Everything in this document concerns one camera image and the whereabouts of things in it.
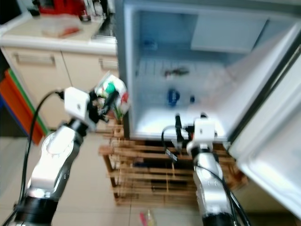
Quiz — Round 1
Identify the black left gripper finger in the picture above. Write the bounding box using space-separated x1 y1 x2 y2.
103 91 119 116

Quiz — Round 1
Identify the white carton with green cap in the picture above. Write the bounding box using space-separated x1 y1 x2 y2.
94 71 130 118

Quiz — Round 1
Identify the grey mini fridge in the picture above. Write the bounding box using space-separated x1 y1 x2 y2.
115 0 301 142

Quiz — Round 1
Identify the mini fridge door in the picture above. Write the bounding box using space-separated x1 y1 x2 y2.
228 21 301 205

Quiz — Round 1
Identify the wooden slat crate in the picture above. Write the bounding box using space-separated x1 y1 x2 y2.
99 120 247 208

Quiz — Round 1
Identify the beige kitchen cabinet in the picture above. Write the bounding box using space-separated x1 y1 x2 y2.
0 14 119 130

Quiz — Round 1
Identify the metal kitchen sink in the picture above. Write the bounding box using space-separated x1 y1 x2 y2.
93 18 117 40

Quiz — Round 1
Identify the orange board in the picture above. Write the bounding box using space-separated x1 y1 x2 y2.
0 70 48 144

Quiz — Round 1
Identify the clear packed food tray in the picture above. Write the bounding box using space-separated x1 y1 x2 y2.
41 20 81 39

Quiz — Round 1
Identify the white freezer compartment flap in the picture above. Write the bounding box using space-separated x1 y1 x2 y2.
190 13 276 53

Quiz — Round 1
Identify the pink packet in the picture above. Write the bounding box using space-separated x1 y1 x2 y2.
139 210 157 226

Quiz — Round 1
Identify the large red labelled box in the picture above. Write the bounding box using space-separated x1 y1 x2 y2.
38 0 81 16

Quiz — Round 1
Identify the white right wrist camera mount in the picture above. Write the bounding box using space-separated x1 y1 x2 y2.
193 118 218 143

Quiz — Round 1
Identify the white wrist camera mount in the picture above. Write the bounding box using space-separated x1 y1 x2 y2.
193 118 218 143
63 87 91 124

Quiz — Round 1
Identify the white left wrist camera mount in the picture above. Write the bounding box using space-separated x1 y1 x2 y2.
63 87 91 124

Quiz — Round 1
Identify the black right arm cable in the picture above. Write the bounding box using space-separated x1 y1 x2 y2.
161 125 252 226

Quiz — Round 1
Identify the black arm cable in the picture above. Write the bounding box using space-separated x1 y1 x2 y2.
161 125 252 226
19 90 66 212

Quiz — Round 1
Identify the metal drawer handle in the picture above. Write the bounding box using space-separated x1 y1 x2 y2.
99 58 118 70
13 52 55 66

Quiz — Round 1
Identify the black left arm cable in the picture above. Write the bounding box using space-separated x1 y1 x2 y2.
19 90 66 212

